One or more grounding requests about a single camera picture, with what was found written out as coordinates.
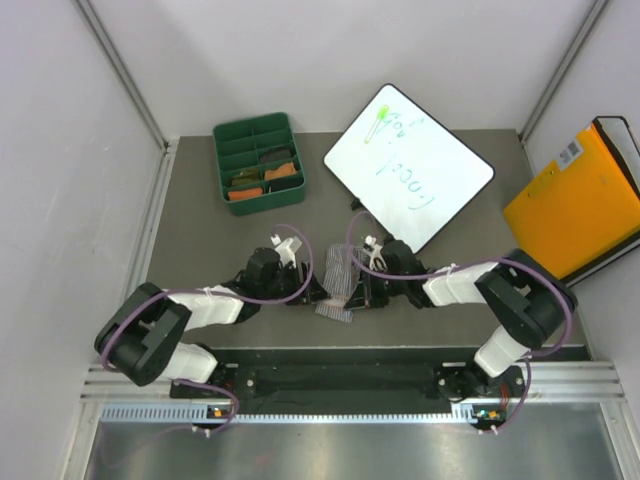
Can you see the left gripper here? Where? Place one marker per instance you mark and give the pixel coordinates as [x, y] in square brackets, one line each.
[298, 286]

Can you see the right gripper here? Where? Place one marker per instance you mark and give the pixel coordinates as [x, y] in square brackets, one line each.
[366, 296]

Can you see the grey striped underwear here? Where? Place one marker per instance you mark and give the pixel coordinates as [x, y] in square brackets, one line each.
[340, 279]

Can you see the green compartment tray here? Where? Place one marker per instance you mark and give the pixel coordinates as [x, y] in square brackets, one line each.
[238, 145]

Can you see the black dotted underwear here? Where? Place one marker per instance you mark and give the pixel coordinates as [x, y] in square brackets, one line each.
[275, 154]

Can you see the olive green underwear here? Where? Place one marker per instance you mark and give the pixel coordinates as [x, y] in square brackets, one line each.
[245, 177]

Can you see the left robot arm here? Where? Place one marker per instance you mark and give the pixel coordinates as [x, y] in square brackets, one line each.
[143, 339]

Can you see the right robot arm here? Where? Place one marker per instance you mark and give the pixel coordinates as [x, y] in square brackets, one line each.
[529, 303]

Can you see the black rolled cloth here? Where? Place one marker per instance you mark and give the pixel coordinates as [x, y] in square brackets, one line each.
[285, 183]

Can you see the orange rolled cloth back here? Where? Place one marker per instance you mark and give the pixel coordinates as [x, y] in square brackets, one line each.
[284, 170]

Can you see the orange rolled cloth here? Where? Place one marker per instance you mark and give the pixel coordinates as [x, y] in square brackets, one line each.
[284, 170]
[244, 194]

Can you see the orange rolled cloth front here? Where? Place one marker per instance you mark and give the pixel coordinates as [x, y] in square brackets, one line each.
[244, 194]

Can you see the white whiteboard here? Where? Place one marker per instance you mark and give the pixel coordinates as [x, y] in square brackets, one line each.
[415, 175]

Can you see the green marker pen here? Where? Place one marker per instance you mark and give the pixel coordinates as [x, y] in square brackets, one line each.
[380, 116]

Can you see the orange clipboard folder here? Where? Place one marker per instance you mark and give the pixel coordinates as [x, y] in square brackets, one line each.
[581, 212]

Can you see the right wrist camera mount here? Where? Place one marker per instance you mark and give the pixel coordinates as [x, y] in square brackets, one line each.
[374, 251]

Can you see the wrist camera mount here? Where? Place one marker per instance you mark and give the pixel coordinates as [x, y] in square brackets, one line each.
[374, 251]
[286, 249]

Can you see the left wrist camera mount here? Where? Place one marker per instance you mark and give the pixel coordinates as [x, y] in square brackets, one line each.
[286, 249]

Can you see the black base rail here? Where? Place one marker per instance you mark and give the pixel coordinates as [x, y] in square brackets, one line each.
[358, 380]

